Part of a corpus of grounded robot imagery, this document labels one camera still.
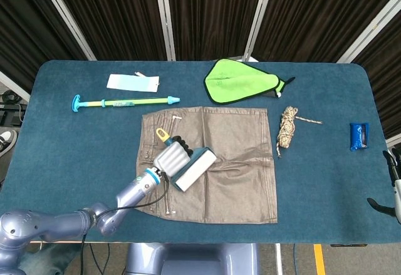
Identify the green hanging hand towel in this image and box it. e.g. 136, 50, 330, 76
204, 59, 296, 105

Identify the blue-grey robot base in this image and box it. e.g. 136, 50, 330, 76
124, 242, 261, 275

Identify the dark curtain screen panel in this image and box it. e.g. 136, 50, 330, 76
48, 0, 169, 61
253, 0, 401, 63
353, 33, 401, 141
0, 0, 87, 94
165, 0, 267, 61

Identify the white paper tag card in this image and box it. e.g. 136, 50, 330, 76
106, 71, 160, 93

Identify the white sneaker shoe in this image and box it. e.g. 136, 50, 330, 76
0, 129, 18, 153

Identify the teal yellow water pump toy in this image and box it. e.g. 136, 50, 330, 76
71, 95, 181, 113

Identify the blue felt table cover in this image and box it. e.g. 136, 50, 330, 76
0, 59, 396, 245

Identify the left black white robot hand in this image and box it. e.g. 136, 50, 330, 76
152, 134, 194, 180

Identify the brown zippered skirt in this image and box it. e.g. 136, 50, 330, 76
130, 106, 279, 225

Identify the white screen frame post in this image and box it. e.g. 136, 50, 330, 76
34, 0, 97, 61
336, 0, 401, 64
0, 70, 31, 100
242, 0, 277, 62
152, 0, 177, 61

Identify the teal yellow-handled lint roller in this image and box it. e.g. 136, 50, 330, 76
155, 127, 217, 192

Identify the blue plastic packet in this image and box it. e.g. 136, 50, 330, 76
349, 122, 370, 152

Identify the beige braided rope bundle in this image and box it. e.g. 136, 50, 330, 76
275, 106, 323, 158

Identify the black cable pile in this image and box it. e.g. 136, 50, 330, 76
0, 89, 28, 125

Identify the white table leg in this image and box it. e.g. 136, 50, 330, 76
274, 243, 284, 275

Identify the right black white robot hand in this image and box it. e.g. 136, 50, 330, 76
367, 148, 401, 217

